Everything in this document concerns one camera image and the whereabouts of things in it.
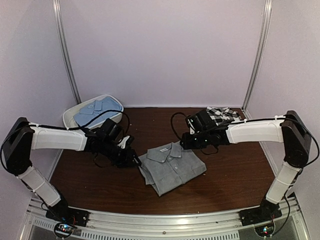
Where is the right circuit board with leds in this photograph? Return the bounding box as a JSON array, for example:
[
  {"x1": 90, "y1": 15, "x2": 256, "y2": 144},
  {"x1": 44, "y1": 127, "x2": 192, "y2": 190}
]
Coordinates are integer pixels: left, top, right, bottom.
[{"x1": 254, "y1": 223, "x2": 275, "y2": 238}]

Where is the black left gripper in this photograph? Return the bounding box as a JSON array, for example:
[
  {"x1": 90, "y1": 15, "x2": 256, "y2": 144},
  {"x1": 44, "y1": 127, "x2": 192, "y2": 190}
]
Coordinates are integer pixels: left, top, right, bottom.
[{"x1": 101, "y1": 139, "x2": 142, "y2": 168}]

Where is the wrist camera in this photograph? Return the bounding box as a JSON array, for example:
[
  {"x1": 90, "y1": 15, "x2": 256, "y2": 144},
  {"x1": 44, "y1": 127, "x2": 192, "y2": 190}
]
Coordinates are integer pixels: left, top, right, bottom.
[
  {"x1": 186, "y1": 109, "x2": 217, "y2": 135},
  {"x1": 117, "y1": 135, "x2": 135, "y2": 149}
]

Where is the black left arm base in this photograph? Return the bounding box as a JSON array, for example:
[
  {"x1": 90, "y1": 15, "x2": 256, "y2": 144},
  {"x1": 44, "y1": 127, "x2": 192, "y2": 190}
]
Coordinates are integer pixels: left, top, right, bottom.
[{"x1": 45, "y1": 204, "x2": 89, "y2": 227}]

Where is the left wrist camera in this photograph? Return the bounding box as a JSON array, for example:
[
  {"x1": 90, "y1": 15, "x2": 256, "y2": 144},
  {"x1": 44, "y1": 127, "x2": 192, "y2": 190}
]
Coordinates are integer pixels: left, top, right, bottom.
[{"x1": 117, "y1": 135, "x2": 135, "y2": 149}]

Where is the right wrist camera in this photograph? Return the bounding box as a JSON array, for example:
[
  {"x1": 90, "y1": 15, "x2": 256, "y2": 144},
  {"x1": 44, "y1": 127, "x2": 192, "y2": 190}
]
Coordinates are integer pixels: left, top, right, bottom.
[{"x1": 186, "y1": 109, "x2": 217, "y2": 135}]

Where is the silver right corner post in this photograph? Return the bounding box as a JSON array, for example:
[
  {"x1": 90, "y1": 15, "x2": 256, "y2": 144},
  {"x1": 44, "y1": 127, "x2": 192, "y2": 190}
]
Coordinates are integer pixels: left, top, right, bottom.
[{"x1": 242, "y1": 0, "x2": 273, "y2": 112}]

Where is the black white plaid shirt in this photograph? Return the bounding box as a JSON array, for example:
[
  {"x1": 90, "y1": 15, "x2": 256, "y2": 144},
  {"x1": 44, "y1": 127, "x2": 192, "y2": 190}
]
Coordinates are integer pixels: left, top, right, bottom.
[{"x1": 206, "y1": 106, "x2": 242, "y2": 124}]

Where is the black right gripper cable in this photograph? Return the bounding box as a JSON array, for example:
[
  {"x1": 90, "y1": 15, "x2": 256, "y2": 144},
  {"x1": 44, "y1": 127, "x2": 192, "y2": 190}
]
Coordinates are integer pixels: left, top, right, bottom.
[{"x1": 170, "y1": 112, "x2": 188, "y2": 141}]

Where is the circuit board with leds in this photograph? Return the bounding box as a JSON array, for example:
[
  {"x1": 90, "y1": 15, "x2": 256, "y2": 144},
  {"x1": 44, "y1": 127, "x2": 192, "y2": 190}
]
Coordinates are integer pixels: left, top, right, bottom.
[
  {"x1": 254, "y1": 223, "x2": 275, "y2": 238},
  {"x1": 53, "y1": 222, "x2": 76, "y2": 238}
]

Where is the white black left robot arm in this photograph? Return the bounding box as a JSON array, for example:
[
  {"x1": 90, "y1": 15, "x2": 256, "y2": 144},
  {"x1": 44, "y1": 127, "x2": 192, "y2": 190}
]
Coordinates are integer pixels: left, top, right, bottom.
[{"x1": 0, "y1": 117, "x2": 142, "y2": 222}]

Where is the silver corner post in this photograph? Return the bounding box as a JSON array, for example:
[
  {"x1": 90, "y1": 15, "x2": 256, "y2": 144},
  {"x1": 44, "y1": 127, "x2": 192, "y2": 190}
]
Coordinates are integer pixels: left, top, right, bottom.
[
  {"x1": 52, "y1": 0, "x2": 82, "y2": 104},
  {"x1": 242, "y1": 0, "x2": 273, "y2": 112}
]

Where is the white plastic laundry basket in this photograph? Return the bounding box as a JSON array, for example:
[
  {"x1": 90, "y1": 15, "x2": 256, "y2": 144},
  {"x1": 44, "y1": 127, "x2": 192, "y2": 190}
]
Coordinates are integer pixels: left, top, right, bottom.
[{"x1": 62, "y1": 94, "x2": 123, "y2": 129}]

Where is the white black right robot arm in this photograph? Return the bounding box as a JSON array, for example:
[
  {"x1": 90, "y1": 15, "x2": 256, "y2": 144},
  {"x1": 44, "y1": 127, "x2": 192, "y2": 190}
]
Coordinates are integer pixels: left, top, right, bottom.
[{"x1": 180, "y1": 110, "x2": 320, "y2": 221}]

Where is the light blue folded shirt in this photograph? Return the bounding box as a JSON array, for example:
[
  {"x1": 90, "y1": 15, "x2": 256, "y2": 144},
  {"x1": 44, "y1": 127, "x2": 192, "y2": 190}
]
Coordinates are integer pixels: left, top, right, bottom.
[{"x1": 73, "y1": 95, "x2": 124, "y2": 129}]

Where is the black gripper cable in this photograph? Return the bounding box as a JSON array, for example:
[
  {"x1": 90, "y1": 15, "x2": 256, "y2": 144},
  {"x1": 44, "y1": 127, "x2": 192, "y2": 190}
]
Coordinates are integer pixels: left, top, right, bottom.
[
  {"x1": 170, "y1": 112, "x2": 188, "y2": 141},
  {"x1": 32, "y1": 109, "x2": 131, "y2": 168}
]

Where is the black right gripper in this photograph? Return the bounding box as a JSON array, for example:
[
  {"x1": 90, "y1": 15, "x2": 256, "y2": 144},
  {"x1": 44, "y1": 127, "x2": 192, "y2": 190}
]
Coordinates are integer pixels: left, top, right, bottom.
[{"x1": 180, "y1": 131, "x2": 210, "y2": 150}]

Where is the silver left corner post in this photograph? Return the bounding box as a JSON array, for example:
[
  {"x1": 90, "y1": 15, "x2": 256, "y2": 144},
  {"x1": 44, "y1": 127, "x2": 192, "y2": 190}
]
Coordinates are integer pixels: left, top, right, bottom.
[{"x1": 52, "y1": 0, "x2": 82, "y2": 104}]

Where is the left circuit board with leds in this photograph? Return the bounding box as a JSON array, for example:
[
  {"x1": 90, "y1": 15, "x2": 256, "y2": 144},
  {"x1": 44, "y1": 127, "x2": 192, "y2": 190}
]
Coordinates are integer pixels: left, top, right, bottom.
[{"x1": 53, "y1": 222, "x2": 76, "y2": 238}]

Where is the grey long sleeve shirt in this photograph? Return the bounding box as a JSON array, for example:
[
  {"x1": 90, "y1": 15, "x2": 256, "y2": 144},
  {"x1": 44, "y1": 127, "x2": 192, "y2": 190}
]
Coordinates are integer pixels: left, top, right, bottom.
[{"x1": 139, "y1": 142, "x2": 207, "y2": 196}]

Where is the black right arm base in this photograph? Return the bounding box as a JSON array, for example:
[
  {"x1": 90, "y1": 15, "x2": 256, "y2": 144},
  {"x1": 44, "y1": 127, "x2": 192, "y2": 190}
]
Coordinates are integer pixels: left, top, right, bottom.
[{"x1": 239, "y1": 203, "x2": 282, "y2": 226}]

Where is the aluminium front rail frame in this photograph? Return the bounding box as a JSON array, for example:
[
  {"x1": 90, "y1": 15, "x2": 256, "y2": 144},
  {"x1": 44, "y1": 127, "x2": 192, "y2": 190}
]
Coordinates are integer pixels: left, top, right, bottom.
[{"x1": 18, "y1": 196, "x2": 311, "y2": 240}]

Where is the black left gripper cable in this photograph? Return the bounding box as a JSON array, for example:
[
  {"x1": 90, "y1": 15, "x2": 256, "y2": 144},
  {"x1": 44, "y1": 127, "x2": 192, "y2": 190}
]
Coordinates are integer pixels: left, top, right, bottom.
[{"x1": 32, "y1": 109, "x2": 131, "y2": 168}]

